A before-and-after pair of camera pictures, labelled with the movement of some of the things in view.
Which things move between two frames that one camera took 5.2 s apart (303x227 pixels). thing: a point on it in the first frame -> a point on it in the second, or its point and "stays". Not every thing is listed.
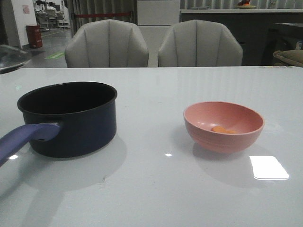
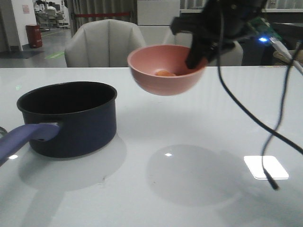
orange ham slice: (220, 129) -> (164, 73)
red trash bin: (34, 36) stays
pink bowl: (221, 127) -> (161, 69)
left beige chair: (106, 43) stays
